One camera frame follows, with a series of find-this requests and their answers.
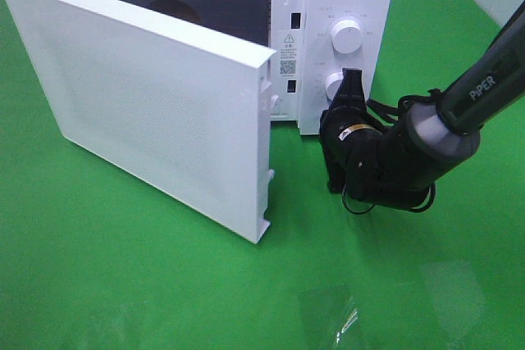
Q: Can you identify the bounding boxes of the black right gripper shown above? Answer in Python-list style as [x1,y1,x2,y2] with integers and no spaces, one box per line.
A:
[319,68,381,193]

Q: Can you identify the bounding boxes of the white dial knob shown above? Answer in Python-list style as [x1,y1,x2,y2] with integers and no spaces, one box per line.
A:
[324,72,343,101]
[330,16,364,54]

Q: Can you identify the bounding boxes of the white microwave door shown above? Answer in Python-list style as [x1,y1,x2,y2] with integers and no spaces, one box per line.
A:
[6,0,274,243]

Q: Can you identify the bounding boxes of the burger with lettuce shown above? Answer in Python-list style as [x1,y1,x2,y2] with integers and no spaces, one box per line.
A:
[147,0,201,25]

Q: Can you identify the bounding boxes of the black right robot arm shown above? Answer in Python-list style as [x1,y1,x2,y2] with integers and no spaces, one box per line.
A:
[319,7,524,212]

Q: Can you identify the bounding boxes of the clear plastic film scrap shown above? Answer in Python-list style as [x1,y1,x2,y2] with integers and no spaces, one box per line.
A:
[298,284,362,345]

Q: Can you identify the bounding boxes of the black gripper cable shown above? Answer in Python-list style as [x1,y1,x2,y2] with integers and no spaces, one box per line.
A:
[340,89,444,216]

